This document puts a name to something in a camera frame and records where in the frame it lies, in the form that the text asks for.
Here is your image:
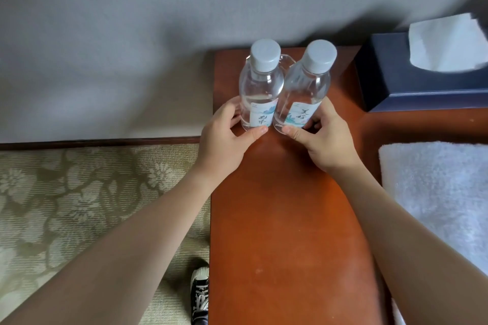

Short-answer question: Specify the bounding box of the person's left hand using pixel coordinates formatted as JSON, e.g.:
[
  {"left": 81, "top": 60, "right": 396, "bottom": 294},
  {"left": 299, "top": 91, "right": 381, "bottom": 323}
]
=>
[{"left": 195, "top": 96, "right": 269, "bottom": 181}]

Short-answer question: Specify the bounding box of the person's right hand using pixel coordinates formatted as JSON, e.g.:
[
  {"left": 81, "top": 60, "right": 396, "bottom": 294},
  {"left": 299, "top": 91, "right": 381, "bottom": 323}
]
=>
[{"left": 281, "top": 97, "right": 367, "bottom": 174}]

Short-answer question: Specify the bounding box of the clear water bottle white cap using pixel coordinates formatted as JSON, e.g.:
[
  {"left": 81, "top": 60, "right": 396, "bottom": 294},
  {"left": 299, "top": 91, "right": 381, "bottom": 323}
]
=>
[
  {"left": 239, "top": 39, "right": 285, "bottom": 132},
  {"left": 273, "top": 39, "right": 338, "bottom": 135}
]

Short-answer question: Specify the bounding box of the person's left forearm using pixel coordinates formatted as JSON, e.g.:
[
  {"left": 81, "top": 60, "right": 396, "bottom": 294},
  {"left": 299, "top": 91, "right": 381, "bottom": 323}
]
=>
[{"left": 0, "top": 164, "right": 222, "bottom": 325}]

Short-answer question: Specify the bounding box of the person's right forearm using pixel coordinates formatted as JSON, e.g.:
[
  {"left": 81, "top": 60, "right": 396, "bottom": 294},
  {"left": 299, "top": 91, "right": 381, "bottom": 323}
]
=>
[{"left": 331, "top": 163, "right": 488, "bottom": 325}]

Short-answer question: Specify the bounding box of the dark blue tissue box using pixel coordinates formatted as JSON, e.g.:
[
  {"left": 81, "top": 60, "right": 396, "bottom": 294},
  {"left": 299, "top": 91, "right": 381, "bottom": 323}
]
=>
[{"left": 355, "top": 31, "right": 488, "bottom": 113}]

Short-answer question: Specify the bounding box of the white towel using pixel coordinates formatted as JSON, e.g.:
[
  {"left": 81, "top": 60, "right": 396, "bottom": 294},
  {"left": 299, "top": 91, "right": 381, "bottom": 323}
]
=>
[{"left": 378, "top": 141, "right": 488, "bottom": 325}]

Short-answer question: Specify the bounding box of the black and white sneaker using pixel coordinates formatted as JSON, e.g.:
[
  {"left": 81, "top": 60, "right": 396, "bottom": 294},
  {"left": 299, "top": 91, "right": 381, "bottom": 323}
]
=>
[{"left": 190, "top": 267, "right": 210, "bottom": 325}]

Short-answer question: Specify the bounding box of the white tissue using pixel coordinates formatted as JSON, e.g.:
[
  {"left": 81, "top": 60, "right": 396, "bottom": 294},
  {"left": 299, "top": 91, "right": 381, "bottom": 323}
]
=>
[{"left": 409, "top": 12, "right": 488, "bottom": 72}]

